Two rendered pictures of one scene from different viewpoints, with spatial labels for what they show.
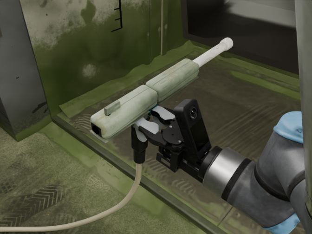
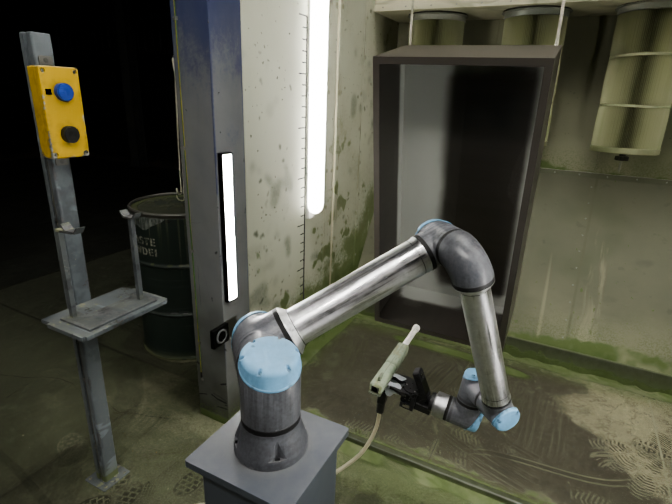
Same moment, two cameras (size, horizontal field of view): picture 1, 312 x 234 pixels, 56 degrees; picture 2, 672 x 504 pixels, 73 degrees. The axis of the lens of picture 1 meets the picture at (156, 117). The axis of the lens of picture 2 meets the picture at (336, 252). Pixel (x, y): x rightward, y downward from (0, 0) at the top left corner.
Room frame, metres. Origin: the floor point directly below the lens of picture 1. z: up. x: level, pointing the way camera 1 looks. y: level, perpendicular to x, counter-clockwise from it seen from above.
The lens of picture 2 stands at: (-0.84, 0.60, 1.50)
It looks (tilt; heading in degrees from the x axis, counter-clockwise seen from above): 19 degrees down; 345
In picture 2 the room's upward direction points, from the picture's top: 2 degrees clockwise
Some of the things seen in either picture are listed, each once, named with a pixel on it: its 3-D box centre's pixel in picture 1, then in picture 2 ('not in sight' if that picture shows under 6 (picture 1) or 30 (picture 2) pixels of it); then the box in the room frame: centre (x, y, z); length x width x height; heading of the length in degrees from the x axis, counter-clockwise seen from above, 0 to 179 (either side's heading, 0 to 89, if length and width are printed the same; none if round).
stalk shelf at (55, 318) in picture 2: not in sight; (107, 310); (0.68, 0.99, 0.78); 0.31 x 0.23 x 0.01; 139
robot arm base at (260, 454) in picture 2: not in sight; (271, 427); (0.11, 0.51, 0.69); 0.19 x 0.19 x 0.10
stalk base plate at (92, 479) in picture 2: not in sight; (107, 475); (0.77, 1.10, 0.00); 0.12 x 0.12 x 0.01; 49
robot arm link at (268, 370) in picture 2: not in sight; (269, 379); (0.12, 0.51, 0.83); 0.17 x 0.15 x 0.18; 3
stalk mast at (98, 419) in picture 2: not in sight; (77, 292); (0.77, 1.10, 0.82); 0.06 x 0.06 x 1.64; 49
